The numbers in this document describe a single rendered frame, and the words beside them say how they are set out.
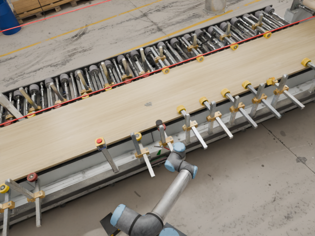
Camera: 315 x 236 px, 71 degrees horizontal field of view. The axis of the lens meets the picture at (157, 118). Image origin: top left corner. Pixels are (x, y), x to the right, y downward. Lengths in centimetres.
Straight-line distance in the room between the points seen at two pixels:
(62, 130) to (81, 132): 21
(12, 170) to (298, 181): 301
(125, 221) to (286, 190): 216
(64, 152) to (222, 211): 179
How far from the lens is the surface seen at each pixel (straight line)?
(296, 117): 367
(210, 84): 254
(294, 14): 408
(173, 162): 163
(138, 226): 124
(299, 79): 311
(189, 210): 274
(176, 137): 242
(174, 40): 332
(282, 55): 308
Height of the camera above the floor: 263
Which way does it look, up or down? 51 degrees down
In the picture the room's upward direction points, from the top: 10 degrees counter-clockwise
